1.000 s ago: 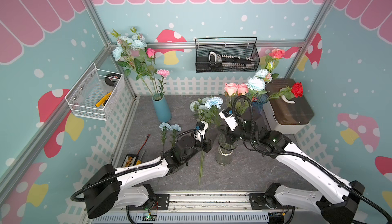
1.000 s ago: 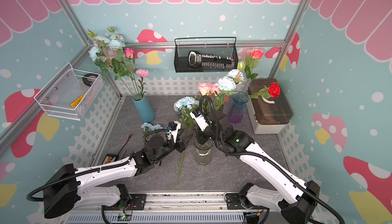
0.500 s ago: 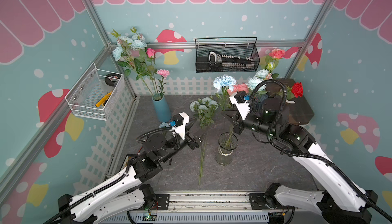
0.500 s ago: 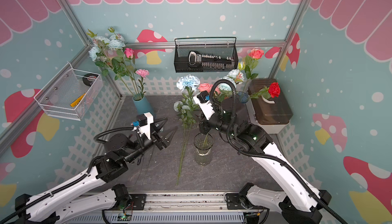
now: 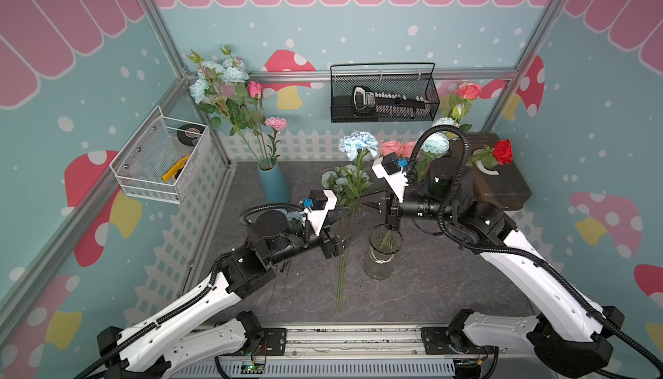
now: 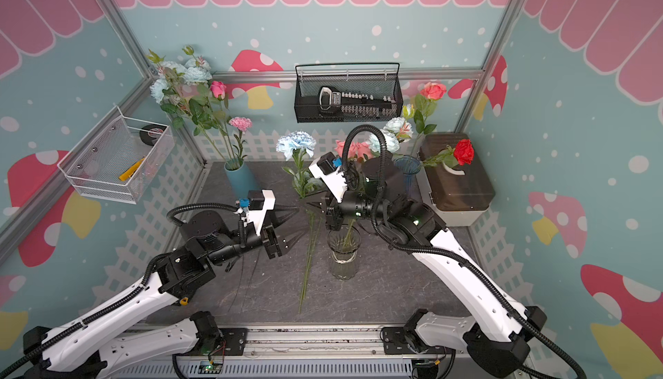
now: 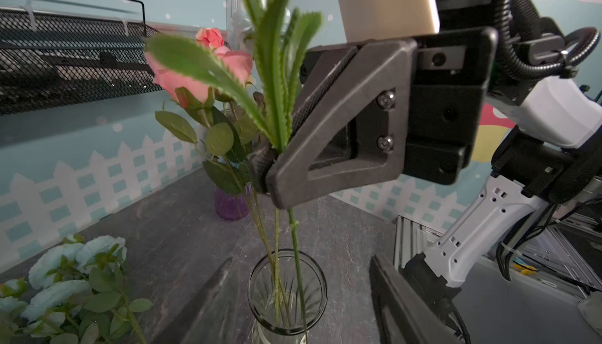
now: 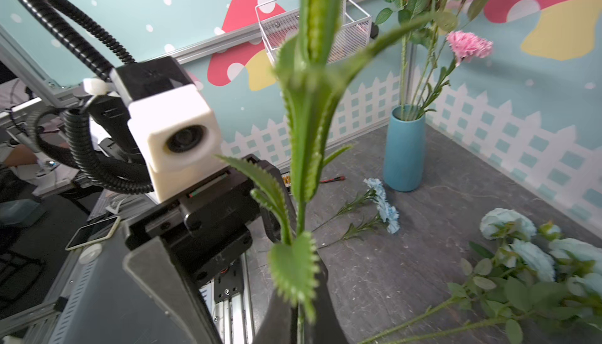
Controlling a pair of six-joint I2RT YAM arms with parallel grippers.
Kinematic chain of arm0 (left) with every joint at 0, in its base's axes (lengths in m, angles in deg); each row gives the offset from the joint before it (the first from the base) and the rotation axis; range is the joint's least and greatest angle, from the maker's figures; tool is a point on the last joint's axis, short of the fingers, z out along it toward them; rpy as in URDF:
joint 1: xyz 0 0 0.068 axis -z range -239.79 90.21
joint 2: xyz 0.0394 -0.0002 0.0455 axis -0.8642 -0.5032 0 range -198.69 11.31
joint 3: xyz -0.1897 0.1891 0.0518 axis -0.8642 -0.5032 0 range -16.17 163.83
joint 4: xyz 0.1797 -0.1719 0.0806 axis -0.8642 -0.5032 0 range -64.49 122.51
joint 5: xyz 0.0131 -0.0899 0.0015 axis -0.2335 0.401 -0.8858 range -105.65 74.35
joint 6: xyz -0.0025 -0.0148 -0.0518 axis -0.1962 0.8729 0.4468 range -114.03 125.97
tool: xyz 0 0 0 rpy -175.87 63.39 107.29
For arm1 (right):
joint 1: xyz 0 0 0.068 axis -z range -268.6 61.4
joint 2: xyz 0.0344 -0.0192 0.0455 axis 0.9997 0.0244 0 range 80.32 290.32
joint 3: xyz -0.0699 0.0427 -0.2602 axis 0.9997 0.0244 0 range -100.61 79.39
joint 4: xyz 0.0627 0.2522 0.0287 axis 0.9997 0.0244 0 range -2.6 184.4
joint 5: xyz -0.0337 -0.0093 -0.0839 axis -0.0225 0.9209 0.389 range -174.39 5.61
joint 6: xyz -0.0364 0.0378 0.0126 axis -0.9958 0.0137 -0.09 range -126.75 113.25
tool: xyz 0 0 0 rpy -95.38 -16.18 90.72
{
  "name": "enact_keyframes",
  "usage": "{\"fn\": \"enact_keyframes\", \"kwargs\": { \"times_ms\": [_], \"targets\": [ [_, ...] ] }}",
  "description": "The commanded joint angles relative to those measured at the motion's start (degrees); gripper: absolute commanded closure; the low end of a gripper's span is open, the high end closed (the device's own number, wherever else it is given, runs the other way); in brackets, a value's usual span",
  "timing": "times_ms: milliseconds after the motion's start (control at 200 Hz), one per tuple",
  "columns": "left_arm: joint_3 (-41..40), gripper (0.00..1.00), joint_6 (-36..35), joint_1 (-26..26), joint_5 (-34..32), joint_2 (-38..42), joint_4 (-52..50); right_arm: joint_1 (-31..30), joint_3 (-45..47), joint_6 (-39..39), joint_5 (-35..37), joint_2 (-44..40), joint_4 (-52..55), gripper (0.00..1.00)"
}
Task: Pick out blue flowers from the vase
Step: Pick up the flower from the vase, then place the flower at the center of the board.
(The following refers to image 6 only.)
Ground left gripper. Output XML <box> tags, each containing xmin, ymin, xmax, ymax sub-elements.
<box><xmin>207</xmin><ymin>204</ymin><xmax>311</xmax><ymax>266</ymax></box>

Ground pale blue flower stem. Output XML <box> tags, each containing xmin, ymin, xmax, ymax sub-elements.
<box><xmin>298</xmin><ymin>212</ymin><xmax>320</xmax><ymax>313</ymax></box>

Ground clear glass vase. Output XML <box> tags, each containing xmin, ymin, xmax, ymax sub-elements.
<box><xmin>326</xmin><ymin>225</ymin><xmax>361</xmax><ymax>281</ymax></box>

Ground single blue flower stem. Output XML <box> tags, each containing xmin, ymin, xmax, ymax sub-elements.
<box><xmin>229</xmin><ymin>256</ymin><xmax>259</xmax><ymax>312</ymax></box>

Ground purple glass vase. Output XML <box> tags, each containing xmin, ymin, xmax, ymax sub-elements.
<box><xmin>394</xmin><ymin>155</ymin><xmax>422</xmax><ymax>194</ymax></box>

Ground double blue carnation stem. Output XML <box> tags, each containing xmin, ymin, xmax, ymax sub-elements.
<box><xmin>276</xmin><ymin>130</ymin><xmax>322</xmax><ymax>199</ymax></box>

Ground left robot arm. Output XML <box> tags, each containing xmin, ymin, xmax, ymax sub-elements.
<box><xmin>1</xmin><ymin>190</ymin><xmax>303</xmax><ymax>378</ymax></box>

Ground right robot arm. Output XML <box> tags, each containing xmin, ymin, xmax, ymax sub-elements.
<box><xmin>309</xmin><ymin>125</ymin><xmax>586</xmax><ymax>378</ymax></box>

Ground teal ceramic vase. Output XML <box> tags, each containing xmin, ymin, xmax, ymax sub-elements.
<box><xmin>224</xmin><ymin>162</ymin><xmax>261</xmax><ymax>200</ymax></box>

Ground flowers in clear vase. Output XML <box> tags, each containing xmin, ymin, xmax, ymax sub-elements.
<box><xmin>381</xmin><ymin>105</ymin><xmax>414</xmax><ymax>153</ymax></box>

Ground bouquet in teal vase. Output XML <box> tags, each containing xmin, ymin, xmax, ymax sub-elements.
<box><xmin>147</xmin><ymin>46</ymin><xmax>252</xmax><ymax>171</ymax></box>

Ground pink roses stem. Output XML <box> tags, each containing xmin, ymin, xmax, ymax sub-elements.
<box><xmin>336</xmin><ymin>140</ymin><xmax>374</xmax><ymax>163</ymax></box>

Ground bit set tool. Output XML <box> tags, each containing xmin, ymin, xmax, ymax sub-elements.
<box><xmin>318</xmin><ymin>87</ymin><xmax>398</xmax><ymax>118</ymax></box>

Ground brown lid storage box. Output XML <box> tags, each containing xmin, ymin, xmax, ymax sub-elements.
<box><xmin>416</xmin><ymin>153</ymin><xmax>496</xmax><ymax>227</ymax></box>

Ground red rose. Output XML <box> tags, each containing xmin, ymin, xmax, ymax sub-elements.
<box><xmin>423</xmin><ymin>139</ymin><xmax>475</xmax><ymax>168</ymax></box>

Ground coral pink rose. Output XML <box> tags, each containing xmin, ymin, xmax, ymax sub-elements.
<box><xmin>403</xmin><ymin>82</ymin><xmax>446</xmax><ymax>156</ymax></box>

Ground black tape roll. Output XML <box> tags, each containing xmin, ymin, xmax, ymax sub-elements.
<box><xmin>139</xmin><ymin>124</ymin><xmax>165</xmax><ymax>146</ymax></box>

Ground yellow tool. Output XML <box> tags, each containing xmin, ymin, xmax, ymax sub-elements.
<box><xmin>118</xmin><ymin>156</ymin><xmax>145</xmax><ymax>182</ymax></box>

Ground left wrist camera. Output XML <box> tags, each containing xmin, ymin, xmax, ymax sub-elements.
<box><xmin>236</xmin><ymin>189</ymin><xmax>276</xmax><ymax>235</ymax></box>

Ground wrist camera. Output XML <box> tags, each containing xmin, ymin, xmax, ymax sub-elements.
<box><xmin>236</xmin><ymin>189</ymin><xmax>276</xmax><ymax>235</ymax></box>
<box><xmin>308</xmin><ymin>152</ymin><xmax>348</xmax><ymax>202</ymax></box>

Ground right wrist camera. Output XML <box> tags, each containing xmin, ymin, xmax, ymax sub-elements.
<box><xmin>308</xmin><ymin>152</ymin><xmax>348</xmax><ymax>202</ymax></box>

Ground black wire basket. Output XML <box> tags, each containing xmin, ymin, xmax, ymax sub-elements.
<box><xmin>295</xmin><ymin>62</ymin><xmax>403</xmax><ymax>123</ymax></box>

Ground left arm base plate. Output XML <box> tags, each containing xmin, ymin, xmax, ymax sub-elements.
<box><xmin>178</xmin><ymin>328</ymin><xmax>248</xmax><ymax>358</ymax></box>

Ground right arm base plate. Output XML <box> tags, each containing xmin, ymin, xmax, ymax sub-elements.
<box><xmin>380</xmin><ymin>327</ymin><xmax>453</xmax><ymax>356</ymax></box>

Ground white wire basket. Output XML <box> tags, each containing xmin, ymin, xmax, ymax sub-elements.
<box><xmin>58</xmin><ymin>106</ymin><xmax>174</xmax><ymax>205</ymax></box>

